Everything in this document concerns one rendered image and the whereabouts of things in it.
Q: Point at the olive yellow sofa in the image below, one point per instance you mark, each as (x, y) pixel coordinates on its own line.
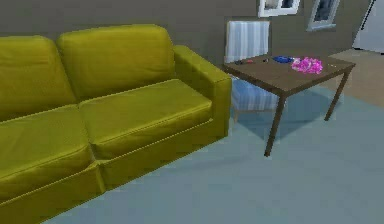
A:
(110, 110)

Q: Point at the small dark toy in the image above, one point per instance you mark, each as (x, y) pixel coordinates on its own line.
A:
(265, 60)

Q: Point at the small red and blue toy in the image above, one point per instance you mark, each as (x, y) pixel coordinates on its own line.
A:
(244, 61)

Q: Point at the pale blue striped chair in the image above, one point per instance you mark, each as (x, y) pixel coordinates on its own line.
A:
(247, 40)

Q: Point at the brown wooden table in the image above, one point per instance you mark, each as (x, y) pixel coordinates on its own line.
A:
(280, 78)

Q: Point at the blue flat object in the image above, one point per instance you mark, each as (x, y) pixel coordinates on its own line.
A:
(282, 59)

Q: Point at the white room door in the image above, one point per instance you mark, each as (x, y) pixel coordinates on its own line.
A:
(370, 28)

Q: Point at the white framed tall picture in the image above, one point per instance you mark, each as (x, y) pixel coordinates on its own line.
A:
(322, 15)

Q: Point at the pink crumpled object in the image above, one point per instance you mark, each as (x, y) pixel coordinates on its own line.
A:
(307, 65)

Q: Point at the white framed wide picture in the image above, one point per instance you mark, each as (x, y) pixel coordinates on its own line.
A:
(278, 6)

